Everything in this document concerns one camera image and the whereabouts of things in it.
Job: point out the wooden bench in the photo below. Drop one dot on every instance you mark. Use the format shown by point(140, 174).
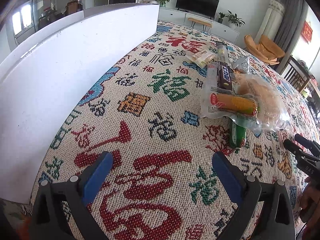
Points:
point(199, 21)

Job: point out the window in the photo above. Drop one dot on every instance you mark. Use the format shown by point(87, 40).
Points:
point(22, 20)

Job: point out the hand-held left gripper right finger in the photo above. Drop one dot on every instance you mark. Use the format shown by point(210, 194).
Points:
point(227, 177)

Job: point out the bagged bread loaf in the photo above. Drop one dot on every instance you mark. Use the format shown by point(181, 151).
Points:
point(263, 100)

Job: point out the long clear snack packet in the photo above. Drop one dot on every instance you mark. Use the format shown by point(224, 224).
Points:
point(221, 51)

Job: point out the yellow white snack packet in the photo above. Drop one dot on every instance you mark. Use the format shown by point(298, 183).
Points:
point(202, 57)

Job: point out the person's right hand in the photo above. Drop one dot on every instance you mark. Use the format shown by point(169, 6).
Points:
point(311, 200)

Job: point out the dark wooden chair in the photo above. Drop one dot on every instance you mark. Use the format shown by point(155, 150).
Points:
point(295, 76)

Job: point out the green sausage stick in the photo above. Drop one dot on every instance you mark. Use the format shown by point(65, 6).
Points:
point(237, 135)

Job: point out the small potted plant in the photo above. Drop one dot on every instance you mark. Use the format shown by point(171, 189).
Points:
point(221, 17)

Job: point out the large leafy potted plant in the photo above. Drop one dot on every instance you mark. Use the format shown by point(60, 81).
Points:
point(235, 19)

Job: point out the red wall hanging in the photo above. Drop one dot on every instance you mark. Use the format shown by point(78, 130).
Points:
point(308, 31)

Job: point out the covered standing air conditioner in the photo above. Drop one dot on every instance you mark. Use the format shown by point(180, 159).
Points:
point(273, 17)

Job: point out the brown chocolate bar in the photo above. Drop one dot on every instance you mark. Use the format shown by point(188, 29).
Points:
point(225, 76)

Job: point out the silver blue snack packet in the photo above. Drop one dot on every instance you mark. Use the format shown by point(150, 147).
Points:
point(243, 63)

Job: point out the green potted plant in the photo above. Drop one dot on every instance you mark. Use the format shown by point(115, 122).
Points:
point(163, 0)

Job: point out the orange lounge chair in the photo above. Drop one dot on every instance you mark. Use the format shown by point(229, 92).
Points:
point(267, 48)

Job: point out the grey curtain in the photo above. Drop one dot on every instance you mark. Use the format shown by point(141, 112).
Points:
point(288, 20)

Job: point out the white television cabinet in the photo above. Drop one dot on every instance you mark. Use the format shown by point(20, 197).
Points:
point(175, 15)

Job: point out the white board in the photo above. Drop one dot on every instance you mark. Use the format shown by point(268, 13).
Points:
point(55, 85)

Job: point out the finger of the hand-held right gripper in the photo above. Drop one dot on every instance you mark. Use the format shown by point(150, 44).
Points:
point(293, 147)
point(306, 141)

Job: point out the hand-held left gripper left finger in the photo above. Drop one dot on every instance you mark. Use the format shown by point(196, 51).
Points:
point(100, 175)

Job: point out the black television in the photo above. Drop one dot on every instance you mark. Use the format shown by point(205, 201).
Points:
point(197, 2)

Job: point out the printed woven blanket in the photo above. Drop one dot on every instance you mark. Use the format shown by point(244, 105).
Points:
point(155, 130)

